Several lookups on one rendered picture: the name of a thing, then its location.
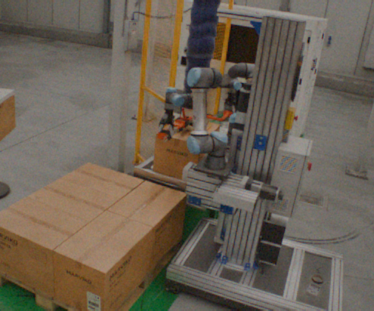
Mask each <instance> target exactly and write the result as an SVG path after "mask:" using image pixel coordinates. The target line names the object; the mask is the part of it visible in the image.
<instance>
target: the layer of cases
mask: <svg viewBox="0 0 374 311"><path fill-rule="evenodd" d="M186 195H187V194H186V193H183V192H181V191H178V190H174V189H171V188H169V187H165V186H162V185H160V184H156V183H153V182H148V181H144V180H142V179H139V178H135V177H132V176H130V175H126V174H123V173H120V172H116V171H114V170H111V169H108V168H105V167H101V166H99V165H97V164H92V163H90V162H89V163H87V164H85V165H83V166H81V167H80V168H78V169H77V170H74V171H72V172H71V173H68V174H66V175H64V176H63V177H62V178H60V179H58V180H56V181H54V182H53V183H52V184H48V185H47V186H45V187H43V188H42V189H40V190H38V191H36V193H32V194H30V195H29V196H28V197H26V198H24V199H22V200H19V201H18V202H16V203H15V204H13V205H11V206H9V207H7V208H5V209H3V210H2V211H1V212H0V271H2V272H4V273H6V274H8V275H10V276H12V277H14V278H16V279H17V280H19V281H22V282H24V283H25V284H27V285H29V286H31V287H33V288H35V289H37V290H40V291H42V292H45V293H46V294H48V295H50V296H52V297H54V298H55V297H56V299H58V300H60V301H61V302H63V303H66V304H68V305H70V306H71V307H75V308H77V309H79V310H81V311H114V310H116V308H117V307H118V306H119V305H120V303H121V302H122V301H123V300H124V299H125V298H126V297H127V296H128V294H129V293H131V292H132V291H133V289H134V288H135V287H136V286H137V284H138V283H139V282H140V281H141V280H142V279H143V278H144V277H145V276H146V274H147V273H148V272H149V271H150V270H151V269H152V268H153V267H154V265H155V264H156V263H157V262H158V260H159V259H160V258H161V257H162V256H163V255H164V254H165V253H166V252H167V251H168V250H169V248H170V247H171V246H172V245H173V244H174V243H175V242H176V240H177V239H178V238H179V237H180V236H181V234H183V228H184V217H185V205H186V202H185V201H186Z"/></svg>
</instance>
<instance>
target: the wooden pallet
mask: <svg viewBox="0 0 374 311"><path fill-rule="evenodd" d="M182 236H183V234H181V236H180V237H179V238H178V239H177V240H176V242H175V243H174V244H173V245H172V246H171V247H170V248H169V250H168V251H167V252H166V253H165V254H164V255H163V256H162V257H161V258H160V259H159V260H158V262H157V263H156V264H155V265H154V267H153V268H152V269H151V270H150V271H149V272H148V273H147V274H146V276H145V277H144V278H143V279H142V280H141V281H140V282H139V283H138V284H137V286H136V287H135V288H134V289H133V291H132V292H131V293H129V294H128V296H127V297H126V298H125V299H124V300H123V301H122V302H121V303H120V305H119V306H118V307H117V308H116V310H114V311H128V310H129V308H131V306H132V305H133V304H134V302H135V301H137V299H138V297H139V296H140V295H141V294H142V293H143V292H144V291H145V290H146V289H147V288H148V286H149V284H150V283H151V282H152V281H153V280H154V279H155V278H156V276H157V275H158V274H159V273H160V272H161V270H162V269H163V268H164V267H165V266H166V265H167V264H168V262H169V261H170V260H171V258H172V257H173V256H174V255H175V254H176V253H177V252H178V250H179V249H180V248H181V242H182ZM8 281H12V282H14V283H16V284H18V285H19V286H21V287H24V288H25V289H27V290H29V291H31V292H33V293H35V294H36V304H37V305H39V306H40V307H43V308H44V309H46V310H48V311H55V310H56V309H57V308H58V307H59V306H61V307H63V308H65V309H67V310H69V311H81V310H79V309H77V308H75V307H71V306H70V305H68V304H66V303H63V302H61V301H60V300H58V299H56V297H55V298H54V297H52V296H50V295H48V294H46V293H45V292H42V291H40V290H37V289H35V288H33V287H31V286H29V285H27V284H25V283H24V282H22V281H19V280H17V279H16V278H14V277H12V276H10V275H8V274H6V273H4V272H2V271H0V285H1V286H4V285H5V284H6V283H7V282H8Z"/></svg>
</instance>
